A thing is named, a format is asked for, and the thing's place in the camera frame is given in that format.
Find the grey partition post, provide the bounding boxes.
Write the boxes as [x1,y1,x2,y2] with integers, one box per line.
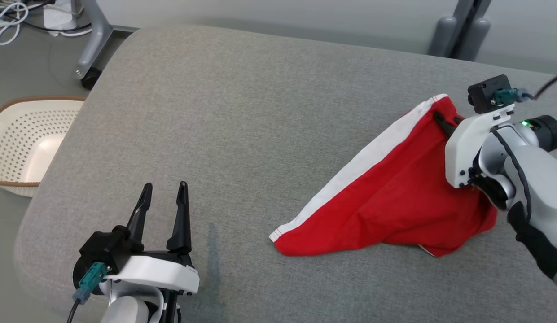
[449,0,492,59]

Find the red white striped shorts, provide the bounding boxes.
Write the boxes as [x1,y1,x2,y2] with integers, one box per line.
[268,93,499,258]

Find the left camera cable teal plug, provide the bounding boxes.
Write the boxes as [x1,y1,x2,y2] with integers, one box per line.
[66,262,109,323]

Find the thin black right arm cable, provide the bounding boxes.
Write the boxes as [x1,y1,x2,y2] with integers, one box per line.
[490,126,532,216]

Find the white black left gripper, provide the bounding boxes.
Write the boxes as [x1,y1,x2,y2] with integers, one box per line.
[103,181,201,296]

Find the right camera cable teal plug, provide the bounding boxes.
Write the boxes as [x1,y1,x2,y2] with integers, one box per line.
[494,70,557,106]

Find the white box on floor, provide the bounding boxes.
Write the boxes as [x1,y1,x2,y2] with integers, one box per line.
[43,4,81,31]

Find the black floor cable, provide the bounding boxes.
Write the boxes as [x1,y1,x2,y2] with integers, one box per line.
[18,16,92,35]

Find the camera cable teal plug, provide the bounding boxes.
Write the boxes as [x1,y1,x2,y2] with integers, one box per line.
[66,262,109,323]
[494,70,557,106]

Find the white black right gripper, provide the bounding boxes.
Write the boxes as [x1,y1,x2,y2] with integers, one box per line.
[433,103,516,189]

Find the white coiled floor cable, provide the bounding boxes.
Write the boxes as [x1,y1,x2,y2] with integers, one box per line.
[0,0,30,45]

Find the grey cylinder post foot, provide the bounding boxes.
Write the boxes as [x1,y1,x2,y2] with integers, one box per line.
[429,17,458,57]
[460,18,491,62]

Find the grey desk leg with caster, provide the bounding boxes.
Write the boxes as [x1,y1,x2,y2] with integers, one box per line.
[73,0,140,90]

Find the cream perforated laundry basket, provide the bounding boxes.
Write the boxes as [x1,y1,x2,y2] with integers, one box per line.
[0,96,87,198]

